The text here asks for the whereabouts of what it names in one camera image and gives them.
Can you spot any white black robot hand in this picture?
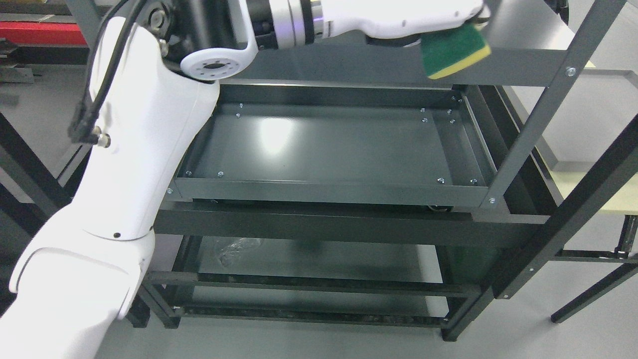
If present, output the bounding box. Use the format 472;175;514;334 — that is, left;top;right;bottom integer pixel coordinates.
320;0;491;39

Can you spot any green yellow sponge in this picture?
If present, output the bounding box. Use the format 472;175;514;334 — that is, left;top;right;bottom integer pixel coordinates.
421;23;492;80

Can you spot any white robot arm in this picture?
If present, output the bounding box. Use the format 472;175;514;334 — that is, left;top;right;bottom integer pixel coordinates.
1;0;339;359

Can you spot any grey metal shelf unit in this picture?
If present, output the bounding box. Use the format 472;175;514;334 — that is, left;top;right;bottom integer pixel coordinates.
1;0;625;341

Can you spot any black frame table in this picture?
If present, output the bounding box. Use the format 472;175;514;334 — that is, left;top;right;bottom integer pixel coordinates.
541;68;637;324

